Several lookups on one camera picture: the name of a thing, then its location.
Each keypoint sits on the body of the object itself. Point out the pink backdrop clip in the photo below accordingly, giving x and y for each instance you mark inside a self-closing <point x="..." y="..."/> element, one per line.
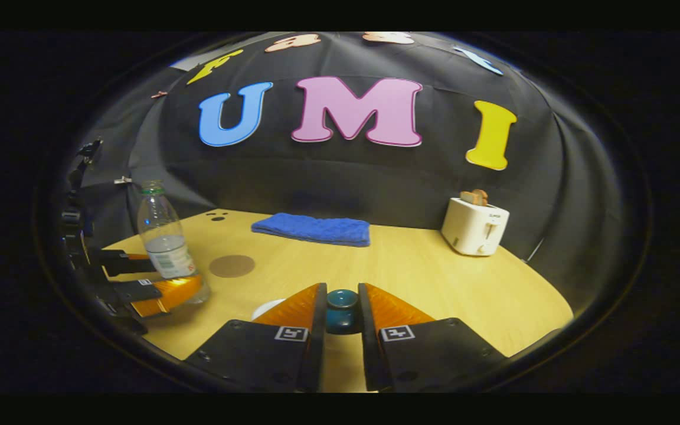
<point x="159" y="94"/>

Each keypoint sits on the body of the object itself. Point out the black backdrop cloth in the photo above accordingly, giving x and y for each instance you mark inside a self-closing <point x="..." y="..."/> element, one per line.
<point x="375" y="177"/>

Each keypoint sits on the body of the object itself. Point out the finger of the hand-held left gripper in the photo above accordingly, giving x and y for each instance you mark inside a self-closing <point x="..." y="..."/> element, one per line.
<point x="133" y="267"/>
<point x="139" y="291"/>

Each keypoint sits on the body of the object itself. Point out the silver backdrop clip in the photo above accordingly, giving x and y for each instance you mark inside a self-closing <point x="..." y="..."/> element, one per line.
<point x="123" y="180"/>

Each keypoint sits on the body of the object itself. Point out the clear plastic water bottle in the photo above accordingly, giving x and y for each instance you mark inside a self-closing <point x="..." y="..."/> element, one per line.
<point x="166" y="236"/>

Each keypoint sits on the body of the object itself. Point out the toast slice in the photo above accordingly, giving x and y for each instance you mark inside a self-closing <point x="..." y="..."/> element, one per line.
<point x="473" y="198"/>

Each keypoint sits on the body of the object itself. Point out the blue towel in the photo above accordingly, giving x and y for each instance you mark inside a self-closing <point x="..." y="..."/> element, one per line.
<point x="316" y="230"/>

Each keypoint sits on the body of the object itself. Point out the round brown coaster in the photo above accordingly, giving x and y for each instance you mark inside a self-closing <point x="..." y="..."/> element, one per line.
<point x="232" y="266"/>

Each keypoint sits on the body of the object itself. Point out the dark blue teacup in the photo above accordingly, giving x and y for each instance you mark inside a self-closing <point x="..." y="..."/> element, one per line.
<point x="268" y="308"/>

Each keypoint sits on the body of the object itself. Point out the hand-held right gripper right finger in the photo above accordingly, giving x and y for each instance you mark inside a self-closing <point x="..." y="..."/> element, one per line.
<point x="370" y="354"/>

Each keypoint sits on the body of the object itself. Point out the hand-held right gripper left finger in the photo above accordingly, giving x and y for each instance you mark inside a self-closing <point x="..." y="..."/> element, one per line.
<point x="315" y="354"/>

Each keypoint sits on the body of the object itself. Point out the white toaster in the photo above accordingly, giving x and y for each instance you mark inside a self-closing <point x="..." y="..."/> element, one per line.
<point x="473" y="230"/>

